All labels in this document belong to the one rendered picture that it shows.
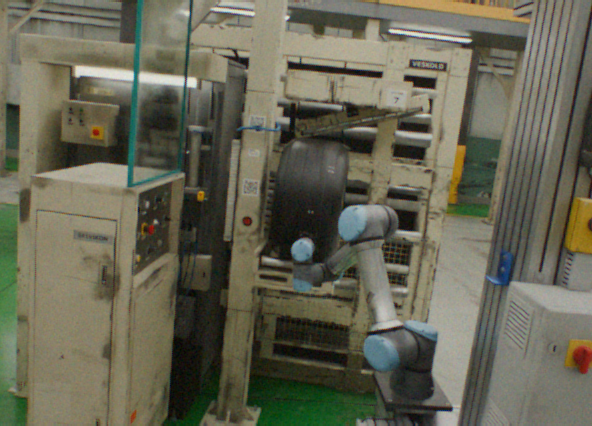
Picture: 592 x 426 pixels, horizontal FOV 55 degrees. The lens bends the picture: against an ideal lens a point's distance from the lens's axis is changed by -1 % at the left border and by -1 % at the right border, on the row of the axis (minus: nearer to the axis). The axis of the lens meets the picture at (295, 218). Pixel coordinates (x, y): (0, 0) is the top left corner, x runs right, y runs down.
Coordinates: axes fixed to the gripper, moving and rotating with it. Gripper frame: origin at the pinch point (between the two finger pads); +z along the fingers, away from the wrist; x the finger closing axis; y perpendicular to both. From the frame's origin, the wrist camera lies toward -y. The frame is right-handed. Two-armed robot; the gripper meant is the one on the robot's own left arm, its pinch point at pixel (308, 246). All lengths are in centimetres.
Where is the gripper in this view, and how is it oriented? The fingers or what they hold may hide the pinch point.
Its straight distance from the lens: 245.7
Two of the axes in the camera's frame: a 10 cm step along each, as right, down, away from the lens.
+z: 1.1, -0.6, 9.9
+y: 1.2, -9.9, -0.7
